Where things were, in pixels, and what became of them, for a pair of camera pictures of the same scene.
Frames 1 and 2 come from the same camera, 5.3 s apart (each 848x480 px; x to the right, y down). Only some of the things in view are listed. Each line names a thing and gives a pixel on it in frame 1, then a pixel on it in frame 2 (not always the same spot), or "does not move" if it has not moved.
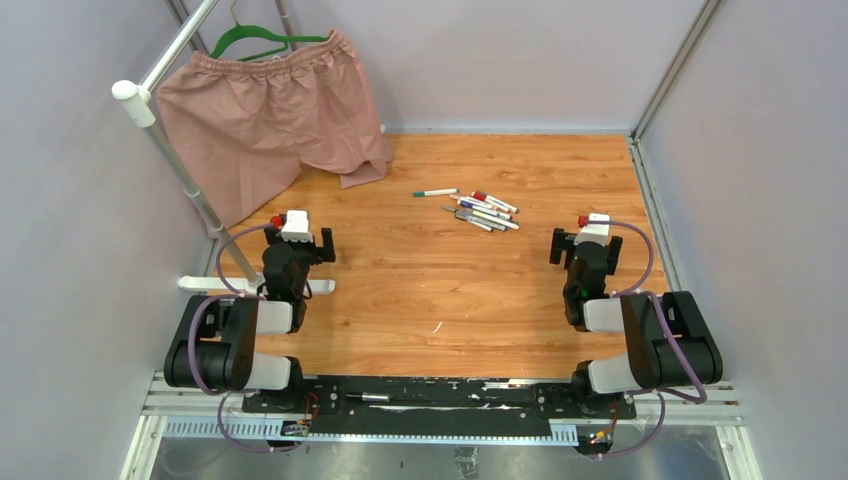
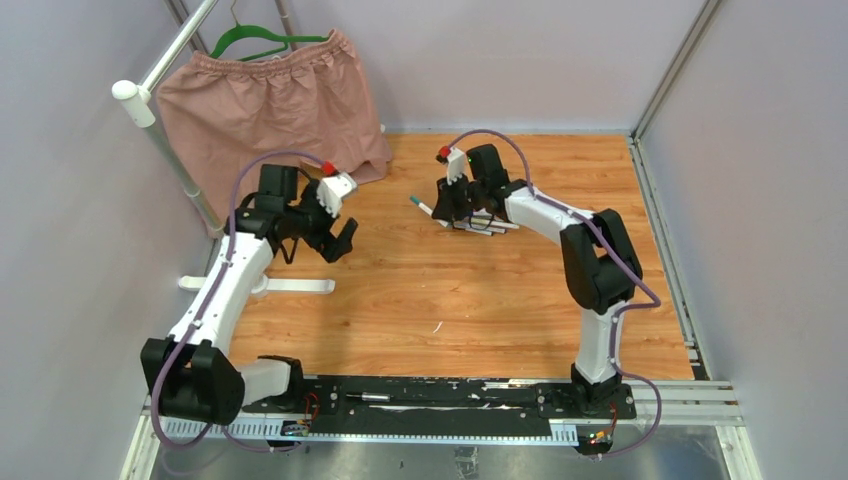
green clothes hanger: (239, 28) does not move
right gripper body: (564, 242) to (473, 191)
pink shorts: (238, 130) does not move
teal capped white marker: (435, 192) to (427, 210)
